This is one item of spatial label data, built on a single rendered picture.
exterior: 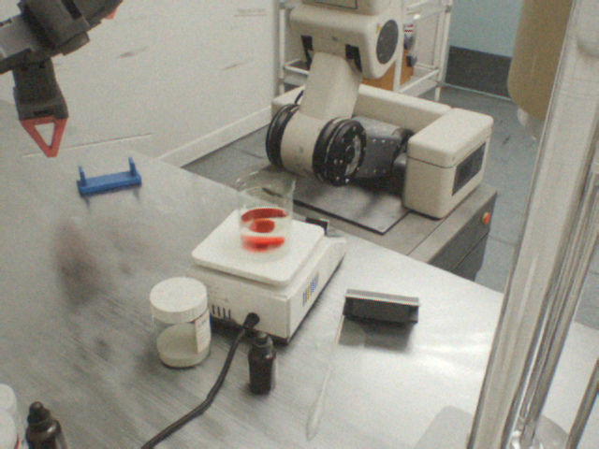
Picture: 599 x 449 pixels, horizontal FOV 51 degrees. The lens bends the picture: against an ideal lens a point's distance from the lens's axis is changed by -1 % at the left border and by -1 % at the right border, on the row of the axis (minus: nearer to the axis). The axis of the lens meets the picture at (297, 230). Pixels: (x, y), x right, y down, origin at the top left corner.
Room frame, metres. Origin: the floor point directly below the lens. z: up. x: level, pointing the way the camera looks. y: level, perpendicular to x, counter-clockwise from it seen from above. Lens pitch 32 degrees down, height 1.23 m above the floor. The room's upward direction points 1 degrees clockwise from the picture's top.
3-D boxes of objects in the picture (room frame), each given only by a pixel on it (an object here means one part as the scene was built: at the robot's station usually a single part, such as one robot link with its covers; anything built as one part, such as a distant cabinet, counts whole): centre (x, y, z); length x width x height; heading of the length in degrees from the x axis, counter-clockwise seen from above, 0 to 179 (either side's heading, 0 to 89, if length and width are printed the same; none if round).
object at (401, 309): (0.59, -0.10, 0.77); 0.09 x 0.06 x 0.04; 80
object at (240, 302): (0.63, 0.03, 0.79); 0.22 x 0.13 x 0.08; 157
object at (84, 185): (0.90, 0.31, 0.77); 0.10 x 0.03 x 0.04; 115
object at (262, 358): (0.47, 0.03, 0.78); 0.03 x 0.03 x 0.07
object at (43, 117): (0.88, 0.39, 0.86); 0.07 x 0.07 x 0.09; 26
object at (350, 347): (0.52, -0.05, 0.76); 0.06 x 0.06 x 0.02
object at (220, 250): (0.60, 0.04, 0.83); 0.12 x 0.12 x 0.01; 67
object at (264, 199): (0.59, 0.03, 0.88); 0.07 x 0.06 x 0.08; 129
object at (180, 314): (0.51, 0.12, 0.79); 0.06 x 0.06 x 0.08
